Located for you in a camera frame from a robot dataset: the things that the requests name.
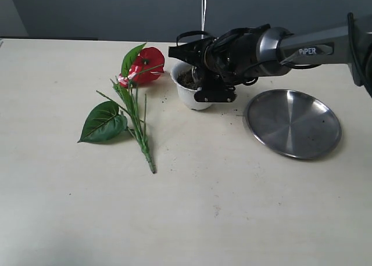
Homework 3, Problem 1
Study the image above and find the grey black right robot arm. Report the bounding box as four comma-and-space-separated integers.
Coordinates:
194, 13, 371, 103

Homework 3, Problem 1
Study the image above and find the round stainless steel plate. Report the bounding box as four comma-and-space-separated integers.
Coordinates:
243, 89, 342, 160

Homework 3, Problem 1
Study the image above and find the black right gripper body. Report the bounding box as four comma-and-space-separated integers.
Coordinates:
203, 27, 262, 86

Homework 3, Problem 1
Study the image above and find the dark soil in pot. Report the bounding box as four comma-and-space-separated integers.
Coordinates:
177, 69, 198, 90

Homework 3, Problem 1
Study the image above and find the red artificial flower with leaves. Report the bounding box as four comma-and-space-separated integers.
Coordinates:
78, 42, 165, 174

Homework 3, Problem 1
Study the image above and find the white plastic flower pot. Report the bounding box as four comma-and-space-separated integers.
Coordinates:
170, 61, 213, 111

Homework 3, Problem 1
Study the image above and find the stainless steel spork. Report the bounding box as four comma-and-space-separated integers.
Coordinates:
191, 0, 208, 84

